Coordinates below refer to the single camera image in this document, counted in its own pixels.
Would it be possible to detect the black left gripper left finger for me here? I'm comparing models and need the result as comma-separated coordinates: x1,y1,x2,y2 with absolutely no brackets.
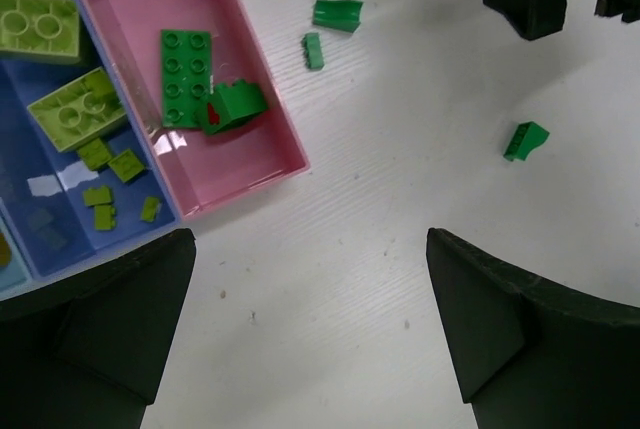
1,229,196,428

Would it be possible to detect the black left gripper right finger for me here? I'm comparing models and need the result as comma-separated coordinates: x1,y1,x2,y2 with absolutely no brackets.
426,228,639,428

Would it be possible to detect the dark green slope brick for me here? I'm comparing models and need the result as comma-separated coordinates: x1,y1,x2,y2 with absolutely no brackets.
503,121,550,162

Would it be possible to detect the small lime brick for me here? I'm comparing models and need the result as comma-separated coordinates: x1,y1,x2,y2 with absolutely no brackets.
93,204,117,231
82,185,114,207
76,138,113,171
140,196,161,223
108,149,146,184

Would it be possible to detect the dark green curved brick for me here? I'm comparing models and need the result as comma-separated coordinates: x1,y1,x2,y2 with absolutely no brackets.
312,0,363,33

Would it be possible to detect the dark green small brick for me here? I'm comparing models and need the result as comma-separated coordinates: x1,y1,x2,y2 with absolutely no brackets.
302,32,324,71

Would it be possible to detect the pale green curved brick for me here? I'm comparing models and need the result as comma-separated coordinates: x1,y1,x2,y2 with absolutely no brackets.
27,67,127,153

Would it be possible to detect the dark green heart brick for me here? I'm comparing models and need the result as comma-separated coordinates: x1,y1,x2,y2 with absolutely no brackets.
195,79,268,135

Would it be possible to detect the dark green plate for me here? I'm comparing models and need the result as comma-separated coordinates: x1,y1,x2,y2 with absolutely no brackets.
160,29,213,129

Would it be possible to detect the light green 2x2 brick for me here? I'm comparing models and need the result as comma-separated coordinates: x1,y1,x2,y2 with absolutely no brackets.
1,0,83,65

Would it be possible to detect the pink container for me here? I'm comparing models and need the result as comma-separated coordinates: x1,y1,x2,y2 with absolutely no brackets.
77,0,308,220

